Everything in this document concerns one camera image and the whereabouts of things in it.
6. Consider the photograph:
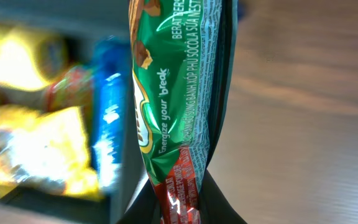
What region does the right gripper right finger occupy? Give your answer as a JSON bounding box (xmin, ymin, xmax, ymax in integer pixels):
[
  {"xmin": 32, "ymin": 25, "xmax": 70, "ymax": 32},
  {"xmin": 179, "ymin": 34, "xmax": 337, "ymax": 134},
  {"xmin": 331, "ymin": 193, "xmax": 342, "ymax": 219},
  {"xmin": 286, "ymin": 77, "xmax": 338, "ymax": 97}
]
[{"xmin": 199, "ymin": 170, "xmax": 247, "ymax": 224}]

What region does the Haribo gummy candy bag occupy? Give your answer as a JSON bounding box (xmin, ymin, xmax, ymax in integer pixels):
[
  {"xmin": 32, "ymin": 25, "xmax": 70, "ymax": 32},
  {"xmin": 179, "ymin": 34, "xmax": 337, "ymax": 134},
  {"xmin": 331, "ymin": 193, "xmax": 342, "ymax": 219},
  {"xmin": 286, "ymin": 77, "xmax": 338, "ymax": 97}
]
[{"xmin": 0, "ymin": 65, "xmax": 94, "ymax": 111}]

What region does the blue Oreo cookie pack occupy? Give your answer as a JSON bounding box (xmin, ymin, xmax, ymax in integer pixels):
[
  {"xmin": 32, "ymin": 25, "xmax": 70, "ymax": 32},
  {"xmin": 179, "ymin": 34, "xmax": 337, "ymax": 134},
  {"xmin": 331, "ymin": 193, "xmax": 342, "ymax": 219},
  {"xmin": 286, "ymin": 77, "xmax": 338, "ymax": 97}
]
[{"xmin": 91, "ymin": 38, "xmax": 131, "ymax": 194}]

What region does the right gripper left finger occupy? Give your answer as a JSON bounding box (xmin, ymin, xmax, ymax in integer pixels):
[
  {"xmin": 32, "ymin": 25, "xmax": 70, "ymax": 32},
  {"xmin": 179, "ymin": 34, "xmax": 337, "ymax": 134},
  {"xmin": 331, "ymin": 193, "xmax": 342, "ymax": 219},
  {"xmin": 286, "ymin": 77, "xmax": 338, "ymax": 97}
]
[{"xmin": 117, "ymin": 180, "xmax": 161, "ymax": 224}]

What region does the dark green gift box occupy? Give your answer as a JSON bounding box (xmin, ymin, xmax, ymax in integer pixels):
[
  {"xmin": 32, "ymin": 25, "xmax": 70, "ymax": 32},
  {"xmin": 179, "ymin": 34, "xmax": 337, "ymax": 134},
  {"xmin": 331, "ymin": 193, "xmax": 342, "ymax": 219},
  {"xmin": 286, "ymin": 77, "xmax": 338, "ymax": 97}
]
[{"xmin": 0, "ymin": 0, "xmax": 238, "ymax": 223}]

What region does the green Milo wafer bar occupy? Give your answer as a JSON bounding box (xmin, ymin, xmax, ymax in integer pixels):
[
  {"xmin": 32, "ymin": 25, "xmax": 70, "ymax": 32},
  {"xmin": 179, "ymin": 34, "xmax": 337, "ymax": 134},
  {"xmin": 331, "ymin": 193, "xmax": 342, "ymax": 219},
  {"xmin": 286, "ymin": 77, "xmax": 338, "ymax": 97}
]
[{"xmin": 129, "ymin": 0, "xmax": 223, "ymax": 224}]

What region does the yellow seed snack bag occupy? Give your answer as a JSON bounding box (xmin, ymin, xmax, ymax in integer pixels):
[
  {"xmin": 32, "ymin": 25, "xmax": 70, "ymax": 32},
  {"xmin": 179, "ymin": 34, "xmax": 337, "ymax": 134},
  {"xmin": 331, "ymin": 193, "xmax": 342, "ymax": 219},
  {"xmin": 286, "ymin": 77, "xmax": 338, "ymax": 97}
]
[{"xmin": 0, "ymin": 105, "xmax": 103, "ymax": 201}]

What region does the yellow Mentos gum bottle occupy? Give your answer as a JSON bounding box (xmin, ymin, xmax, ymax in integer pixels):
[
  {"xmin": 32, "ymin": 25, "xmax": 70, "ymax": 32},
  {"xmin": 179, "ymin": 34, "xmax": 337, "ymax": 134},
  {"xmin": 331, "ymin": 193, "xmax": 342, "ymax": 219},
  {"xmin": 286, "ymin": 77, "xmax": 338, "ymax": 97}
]
[{"xmin": 0, "ymin": 24, "xmax": 69, "ymax": 91}]

